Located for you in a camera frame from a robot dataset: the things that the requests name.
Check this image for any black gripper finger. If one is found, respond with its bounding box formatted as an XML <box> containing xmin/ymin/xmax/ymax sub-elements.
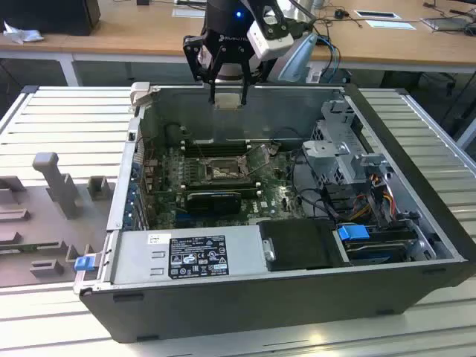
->
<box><xmin>237</xmin><ymin>55</ymin><xmax>278</xmax><ymax>107</ymax></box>
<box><xmin>182</xmin><ymin>35</ymin><xmax>224</xmax><ymax>106</ymax></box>

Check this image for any silver CPU plate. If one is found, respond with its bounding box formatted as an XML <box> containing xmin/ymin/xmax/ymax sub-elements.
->
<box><xmin>214</xmin><ymin>93</ymin><xmax>241</xmax><ymax>110</ymax></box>

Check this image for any black RAM slot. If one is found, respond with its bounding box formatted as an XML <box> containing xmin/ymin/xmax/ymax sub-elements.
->
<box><xmin>184</xmin><ymin>138</ymin><xmax>251</xmax><ymax>149</ymax></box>
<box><xmin>184</xmin><ymin>145</ymin><xmax>251</xmax><ymax>157</ymax></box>
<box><xmin>181</xmin><ymin>177</ymin><xmax>257</xmax><ymax>189</ymax></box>
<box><xmin>184</xmin><ymin>184</ymin><xmax>260</xmax><ymax>198</ymax></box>

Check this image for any CPU socket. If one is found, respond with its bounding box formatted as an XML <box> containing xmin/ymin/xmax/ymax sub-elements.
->
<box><xmin>202</xmin><ymin>155</ymin><xmax>249</xmax><ymax>184</ymax></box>

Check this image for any black drive bay cover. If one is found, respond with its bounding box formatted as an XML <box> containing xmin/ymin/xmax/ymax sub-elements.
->
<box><xmin>257</xmin><ymin>219</ymin><xmax>353</xmax><ymax>272</ymax></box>

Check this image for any wooden desk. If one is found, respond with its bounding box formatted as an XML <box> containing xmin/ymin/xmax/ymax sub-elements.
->
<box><xmin>0</xmin><ymin>0</ymin><xmax>476</xmax><ymax>74</ymax></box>

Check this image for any pale blue teach pendant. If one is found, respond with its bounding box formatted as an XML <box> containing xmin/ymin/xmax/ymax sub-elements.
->
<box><xmin>277</xmin><ymin>33</ymin><xmax>319</xmax><ymax>85</ymax></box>

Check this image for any green motherboard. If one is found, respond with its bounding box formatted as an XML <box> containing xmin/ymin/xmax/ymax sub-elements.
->
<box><xmin>143</xmin><ymin>143</ymin><xmax>310</xmax><ymax>230</ymax></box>

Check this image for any metal drive cage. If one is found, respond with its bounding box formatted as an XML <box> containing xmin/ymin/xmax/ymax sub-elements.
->
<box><xmin>301</xmin><ymin>99</ymin><xmax>396</xmax><ymax>187</ymax></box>

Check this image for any black graphics card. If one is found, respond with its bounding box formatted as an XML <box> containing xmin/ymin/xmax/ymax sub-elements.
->
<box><xmin>185</xmin><ymin>191</ymin><xmax>242</xmax><ymax>216</ymax></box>

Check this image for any black box on desk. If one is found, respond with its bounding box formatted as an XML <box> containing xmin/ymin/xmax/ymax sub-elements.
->
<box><xmin>0</xmin><ymin>0</ymin><xmax>101</xmax><ymax>36</ymax></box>

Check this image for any crumpled white paper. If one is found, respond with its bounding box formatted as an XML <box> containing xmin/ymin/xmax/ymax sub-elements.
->
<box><xmin>2</xmin><ymin>20</ymin><xmax>45</xmax><ymax>44</ymax></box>

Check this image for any blue disk carrier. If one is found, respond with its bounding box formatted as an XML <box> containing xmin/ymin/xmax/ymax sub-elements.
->
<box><xmin>337</xmin><ymin>224</ymin><xmax>369</xmax><ymax>242</ymax></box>

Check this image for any grey parts rack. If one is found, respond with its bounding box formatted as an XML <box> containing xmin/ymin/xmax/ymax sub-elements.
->
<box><xmin>0</xmin><ymin>152</ymin><xmax>116</xmax><ymax>287</ymax></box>

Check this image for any grey power supply unit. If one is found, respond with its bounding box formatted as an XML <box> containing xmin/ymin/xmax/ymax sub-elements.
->
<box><xmin>111</xmin><ymin>225</ymin><xmax>277</xmax><ymax>286</ymax></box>

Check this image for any hard disk drive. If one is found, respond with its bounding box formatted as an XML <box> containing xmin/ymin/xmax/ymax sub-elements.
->
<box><xmin>344</xmin><ymin>237</ymin><xmax>408</xmax><ymax>265</ymax></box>

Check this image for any black open PC case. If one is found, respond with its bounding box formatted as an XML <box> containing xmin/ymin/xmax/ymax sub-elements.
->
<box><xmin>72</xmin><ymin>82</ymin><xmax>470</xmax><ymax>345</ymax></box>

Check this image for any green RAM stick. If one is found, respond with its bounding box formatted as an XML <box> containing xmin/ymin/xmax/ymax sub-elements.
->
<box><xmin>0</xmin><ymin>243</ymin><xmax>60</xmax><ymax>257</ymax></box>

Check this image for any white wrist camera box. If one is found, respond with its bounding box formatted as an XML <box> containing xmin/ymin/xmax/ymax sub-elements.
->
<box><xmin>248</xmin><ymin>0</ymin><xmax>295</xmax><ymax>61</ymax></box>

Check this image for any pale grey case handle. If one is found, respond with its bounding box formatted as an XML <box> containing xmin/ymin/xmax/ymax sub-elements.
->
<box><xmin>130</xmin><ymin>82</ymin><xmax>161</xmax><ymax>109</ymax></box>

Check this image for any blue cable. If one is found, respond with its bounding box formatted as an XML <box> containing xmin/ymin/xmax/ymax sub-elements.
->
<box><xmin>315</xmin><ymin>35</ymin><xmax>341</xmax><ymax>81</ymax></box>

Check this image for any black looped cable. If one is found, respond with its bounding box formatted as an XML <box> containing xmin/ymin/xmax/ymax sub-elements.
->
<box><xmin>291</xmin><ymin>148</ymin><xmax>338</xmax><ymax>220</ymax></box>

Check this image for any red yellow wire bundle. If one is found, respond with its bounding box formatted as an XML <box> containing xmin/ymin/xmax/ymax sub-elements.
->
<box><xmin>351</xmin><ymin>187</ymin><xmax>395</xmax><ymax>220</ymax></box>

